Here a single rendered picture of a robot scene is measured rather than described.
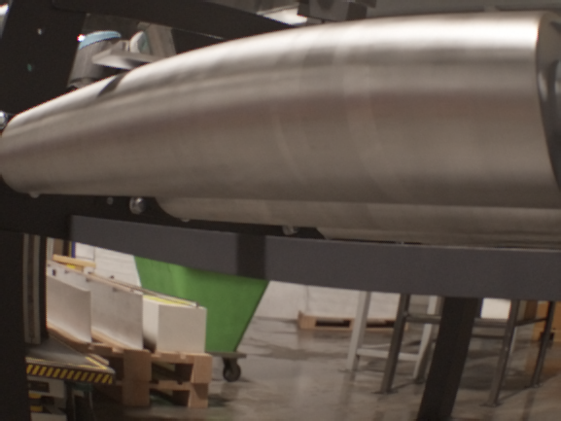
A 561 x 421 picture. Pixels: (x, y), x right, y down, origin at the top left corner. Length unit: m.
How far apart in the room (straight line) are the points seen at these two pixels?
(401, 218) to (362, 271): 0.17
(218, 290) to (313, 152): 3.49
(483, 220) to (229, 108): 0.32
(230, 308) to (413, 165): 3.60
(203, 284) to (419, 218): 3.14
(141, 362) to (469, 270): 2.54
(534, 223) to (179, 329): 2.61
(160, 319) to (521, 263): 2.66
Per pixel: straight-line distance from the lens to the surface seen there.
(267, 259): 0.69
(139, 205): 1.12
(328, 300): 8.04
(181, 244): 0.80
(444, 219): 0.73
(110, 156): 0.60
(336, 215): 0.83
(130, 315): 3.09
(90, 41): 2.29
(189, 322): 3.19
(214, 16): 1.24
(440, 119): 0.35
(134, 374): 3.01
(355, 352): 4.90
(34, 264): 2.36
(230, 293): 3.94
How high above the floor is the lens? 0.77
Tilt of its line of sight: 4 degrees up
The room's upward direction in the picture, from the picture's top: 6 degrees clockwise
